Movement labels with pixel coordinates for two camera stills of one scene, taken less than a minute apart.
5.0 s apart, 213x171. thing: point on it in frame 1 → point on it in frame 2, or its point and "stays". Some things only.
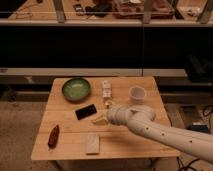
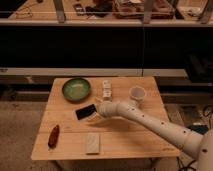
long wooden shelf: [45, 75] stays
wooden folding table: [74, 123] stays
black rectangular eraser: [86, 111] stays
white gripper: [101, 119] → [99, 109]
